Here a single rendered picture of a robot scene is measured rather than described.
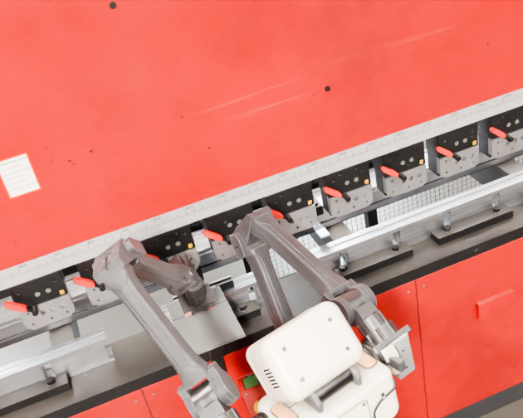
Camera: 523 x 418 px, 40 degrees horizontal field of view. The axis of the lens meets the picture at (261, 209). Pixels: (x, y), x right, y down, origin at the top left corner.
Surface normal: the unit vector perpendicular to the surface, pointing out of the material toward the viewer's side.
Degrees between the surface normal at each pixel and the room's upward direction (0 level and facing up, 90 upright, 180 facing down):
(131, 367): 0
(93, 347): 90
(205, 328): 0
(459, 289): 90
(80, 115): 90
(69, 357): 90
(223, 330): 0
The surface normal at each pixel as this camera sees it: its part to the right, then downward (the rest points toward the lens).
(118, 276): -0.06, 0.09
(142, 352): -0.18, -0.83
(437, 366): 0.34, 0.46
